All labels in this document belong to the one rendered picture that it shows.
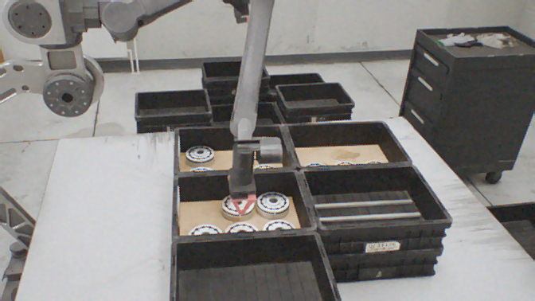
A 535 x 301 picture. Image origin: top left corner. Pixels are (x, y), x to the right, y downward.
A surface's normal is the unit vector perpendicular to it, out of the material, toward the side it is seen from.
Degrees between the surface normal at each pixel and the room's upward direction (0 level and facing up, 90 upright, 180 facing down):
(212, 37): 90
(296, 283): 0
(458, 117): 90
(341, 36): 90
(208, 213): 0
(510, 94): 90
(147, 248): 0
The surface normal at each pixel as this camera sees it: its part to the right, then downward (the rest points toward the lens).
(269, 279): 0.04, -0.84
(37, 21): 0.20, 0.54
